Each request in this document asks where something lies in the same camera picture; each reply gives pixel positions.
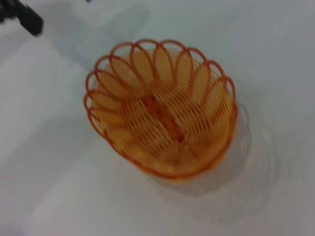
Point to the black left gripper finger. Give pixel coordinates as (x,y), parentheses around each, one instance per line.
(27,17)

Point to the orange plastic woven basket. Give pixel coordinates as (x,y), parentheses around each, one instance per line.
(160,118)

